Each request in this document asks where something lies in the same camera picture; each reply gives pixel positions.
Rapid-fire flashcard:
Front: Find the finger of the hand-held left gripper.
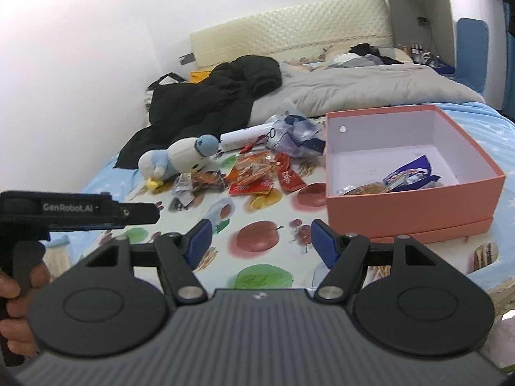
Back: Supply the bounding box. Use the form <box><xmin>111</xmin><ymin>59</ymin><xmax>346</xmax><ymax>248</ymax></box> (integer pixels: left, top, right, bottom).
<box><xmin>121</xmin><ymin>203</ymin><xmax>160</xmax><ymax>227</ymax></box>

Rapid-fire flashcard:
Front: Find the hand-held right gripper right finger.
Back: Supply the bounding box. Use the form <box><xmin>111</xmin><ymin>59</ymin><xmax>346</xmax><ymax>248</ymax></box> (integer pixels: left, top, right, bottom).
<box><xmin>311</xmin><ymin>219</ymin><xmax>443</xmax><ymax>303</ymax></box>

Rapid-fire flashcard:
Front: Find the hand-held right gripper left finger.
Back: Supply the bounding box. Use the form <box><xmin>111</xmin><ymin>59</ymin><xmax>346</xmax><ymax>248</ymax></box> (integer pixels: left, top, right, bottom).
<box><xmin>82</xmin><ymin>219</ymin><xmax>212</xmax><ymax>305</ymax></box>

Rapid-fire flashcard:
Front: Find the silver dark red snack packet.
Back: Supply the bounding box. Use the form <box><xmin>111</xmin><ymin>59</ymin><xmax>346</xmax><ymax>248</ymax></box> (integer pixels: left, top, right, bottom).
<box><xmin>172</xmin><ymin>170</ymin><xmax>227</xmax><ymax>207</ymax></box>

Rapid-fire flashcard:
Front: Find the green snack packet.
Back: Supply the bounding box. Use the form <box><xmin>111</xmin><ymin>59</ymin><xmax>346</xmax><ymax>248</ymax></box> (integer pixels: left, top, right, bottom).
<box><xmin>342</xmin><ymin>182</ymin><xmax>389</xmax><ymax>197</ymax></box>

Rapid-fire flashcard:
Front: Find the long dark red snack packet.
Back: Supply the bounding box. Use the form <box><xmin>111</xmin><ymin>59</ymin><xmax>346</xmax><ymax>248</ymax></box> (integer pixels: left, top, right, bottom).
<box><xmin>275</xmin><ymin>154</ymin><xmax>307</xmax><ymax>192</ymax></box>

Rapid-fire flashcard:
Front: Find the orange snack packet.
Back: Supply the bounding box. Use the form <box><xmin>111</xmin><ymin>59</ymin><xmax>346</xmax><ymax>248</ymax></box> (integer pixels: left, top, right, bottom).
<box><xmin>241</xmin><ymin>151</ymin><xmax>279</xmax><ymax>174</ymax></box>
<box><xmin>225</xmin><ymin>163</ymin><xmax>271</xmax><ymax>186</ymax></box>

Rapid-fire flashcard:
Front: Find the pink cardboard box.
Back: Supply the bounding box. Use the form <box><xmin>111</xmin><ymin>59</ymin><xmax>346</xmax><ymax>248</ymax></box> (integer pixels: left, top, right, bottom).
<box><xmin>324</xmin><ymin>104</ymin><xmax>507</xmax><ymax>244</ymax></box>

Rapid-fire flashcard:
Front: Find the purple snack packet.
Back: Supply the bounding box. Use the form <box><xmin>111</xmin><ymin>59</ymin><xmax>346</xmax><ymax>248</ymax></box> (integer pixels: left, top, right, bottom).
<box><xmin>381</xmin><ymin>154</ymin><xmax>444</xmax><ymax>190</ymax></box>

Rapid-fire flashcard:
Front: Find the person's left hand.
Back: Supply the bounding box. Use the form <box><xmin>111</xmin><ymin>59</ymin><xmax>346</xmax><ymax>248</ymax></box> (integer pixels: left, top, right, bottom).
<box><xmin>0</xmin><ymin>263</ymin><xmax>53</xmax><ymax>358</ymax></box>

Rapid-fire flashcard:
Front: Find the fruit print mat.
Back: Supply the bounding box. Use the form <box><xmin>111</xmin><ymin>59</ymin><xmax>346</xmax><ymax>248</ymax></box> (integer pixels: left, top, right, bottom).
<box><xmin>78</xmin><ymin>113</ymin><xmax>501</xmax><ymax>291</ymax></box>

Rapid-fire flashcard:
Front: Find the white blue plush toy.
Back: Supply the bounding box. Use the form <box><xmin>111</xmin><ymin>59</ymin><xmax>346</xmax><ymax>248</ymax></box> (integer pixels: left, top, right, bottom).
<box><xmin>138</xmin><ymin>134</ymin><xmax>220</xmax><ymax>190</ymax></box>

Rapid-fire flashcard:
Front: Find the thin red snack stick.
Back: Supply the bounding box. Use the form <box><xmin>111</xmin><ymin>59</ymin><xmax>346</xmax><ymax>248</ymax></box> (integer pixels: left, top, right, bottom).
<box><xmin>240</xmin><ymin>134</ymin><xmax>267</xmax><ymax>155</ymax></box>

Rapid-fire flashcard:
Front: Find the clear plastic bag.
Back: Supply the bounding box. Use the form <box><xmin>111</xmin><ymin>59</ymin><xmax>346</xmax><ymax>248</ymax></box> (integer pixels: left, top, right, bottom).
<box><xmin>263</xmin><ymin>97</ymin><xmax>327</xmax><ymax>158</ymax></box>

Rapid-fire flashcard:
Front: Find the white tube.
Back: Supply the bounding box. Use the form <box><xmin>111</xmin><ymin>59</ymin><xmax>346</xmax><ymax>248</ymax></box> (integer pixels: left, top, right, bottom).
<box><xmin>219</xmin><ymin>124</ymin><xmax>275</xmax><ymax>152</ymax></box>

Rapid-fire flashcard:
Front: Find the black jacket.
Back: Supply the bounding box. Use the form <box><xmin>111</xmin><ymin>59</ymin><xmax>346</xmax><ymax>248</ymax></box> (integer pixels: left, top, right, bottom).
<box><xmin>115</xmin><ymin>54</ymin><xmax>283</xmax><ymax>170</ymax></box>

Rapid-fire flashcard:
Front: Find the yellow pillow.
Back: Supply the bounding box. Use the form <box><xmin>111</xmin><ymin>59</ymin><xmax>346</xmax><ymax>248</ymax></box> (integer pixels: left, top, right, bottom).
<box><xmin>189</xmin><ymin>70</ymin><xmax>215</xmax><ymax>86</ymax></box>

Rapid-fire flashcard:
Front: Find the grey duvet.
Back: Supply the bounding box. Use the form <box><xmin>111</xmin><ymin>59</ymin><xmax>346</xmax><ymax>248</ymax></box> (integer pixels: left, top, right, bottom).
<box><xmin>247</xmin><ymin>61</ymin><xmax>486</xmax><ymax>129</ymax></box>

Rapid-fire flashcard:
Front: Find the cream mattress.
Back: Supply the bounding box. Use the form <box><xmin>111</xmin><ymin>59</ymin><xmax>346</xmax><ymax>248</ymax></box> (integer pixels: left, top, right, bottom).
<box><xmin>470</xmin><ymin>244</ymin><xmax>515</xmax><ymax>319</ymax></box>

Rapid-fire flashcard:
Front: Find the heap of dark clothes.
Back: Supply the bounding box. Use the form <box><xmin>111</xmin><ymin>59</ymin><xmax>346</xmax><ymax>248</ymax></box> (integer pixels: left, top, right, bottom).
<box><xmin>325</xmin><ymin>43</ymin><xmax>404</xmax><ymax>70</ymax></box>

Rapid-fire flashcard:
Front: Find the group of small bottles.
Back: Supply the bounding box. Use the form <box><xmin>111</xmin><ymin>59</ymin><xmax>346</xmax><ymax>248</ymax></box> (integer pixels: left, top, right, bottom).
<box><xmin>396</xmin><ymin>41</ymin><xmax>456</xmax><ymax>76</ymax></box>

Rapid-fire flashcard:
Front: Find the cream padded headboard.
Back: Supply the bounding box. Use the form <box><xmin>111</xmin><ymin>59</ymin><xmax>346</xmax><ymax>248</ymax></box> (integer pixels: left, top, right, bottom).
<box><xmin>190</xmin><ymin>0</ymin><xmax>394</xmax><ymax>70</ymax></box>

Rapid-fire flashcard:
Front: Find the blue chair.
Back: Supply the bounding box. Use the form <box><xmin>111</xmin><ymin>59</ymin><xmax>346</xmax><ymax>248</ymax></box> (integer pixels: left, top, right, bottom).
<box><xmin>454</xmin><ymin>18</ymin><xmax>490</xmax><ymax>94</ymax></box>

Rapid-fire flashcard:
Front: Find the blue curtain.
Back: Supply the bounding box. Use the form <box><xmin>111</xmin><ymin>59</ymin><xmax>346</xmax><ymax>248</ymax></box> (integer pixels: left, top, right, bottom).
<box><xmin>500</xmin><ymin>0</ymin><xmax>515</xmax><ymax>118</ymax></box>

